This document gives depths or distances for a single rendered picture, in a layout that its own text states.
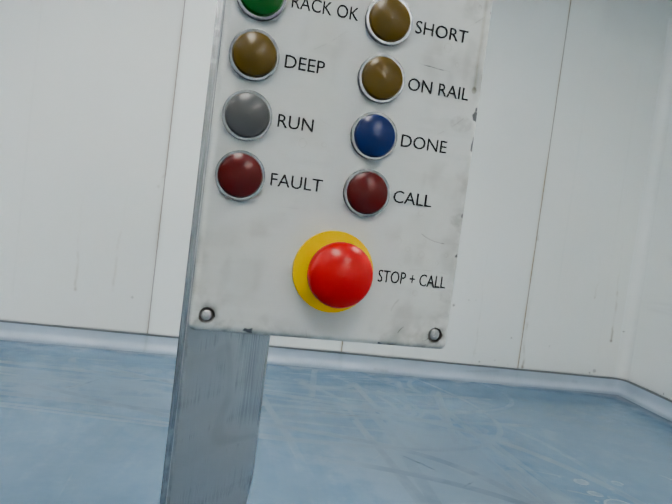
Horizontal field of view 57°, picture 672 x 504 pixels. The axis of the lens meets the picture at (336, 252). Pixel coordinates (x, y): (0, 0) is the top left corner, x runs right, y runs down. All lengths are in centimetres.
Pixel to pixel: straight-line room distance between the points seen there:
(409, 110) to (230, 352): 21
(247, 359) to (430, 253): 15
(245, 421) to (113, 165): 345
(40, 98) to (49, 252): 88
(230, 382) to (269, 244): 12
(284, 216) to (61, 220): 357
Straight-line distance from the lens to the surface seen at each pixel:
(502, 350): 425
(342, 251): 37
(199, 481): 49
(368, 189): 39
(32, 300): 402
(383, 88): 40
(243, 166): 38
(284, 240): 39
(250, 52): 39
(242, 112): 38
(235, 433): 48
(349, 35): 41
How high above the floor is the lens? 92
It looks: 3 degrees down
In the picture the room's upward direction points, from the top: 7 degrees clockwise
